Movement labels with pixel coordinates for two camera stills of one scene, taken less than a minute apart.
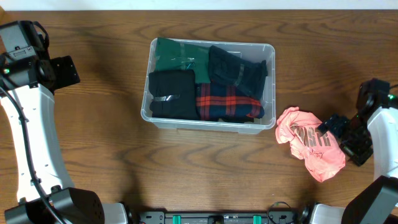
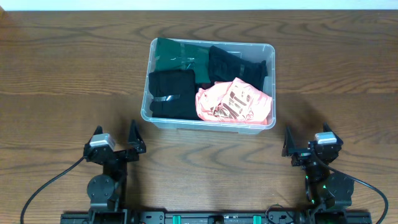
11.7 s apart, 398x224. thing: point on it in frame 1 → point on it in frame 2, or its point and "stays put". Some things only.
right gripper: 359,153 → 303,154
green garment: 171,55 stays put
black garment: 180,82 stays put
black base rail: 283,216 stays put
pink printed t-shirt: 322,152 → 233,101
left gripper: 66,72 → 117,154
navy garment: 249,76 stays put
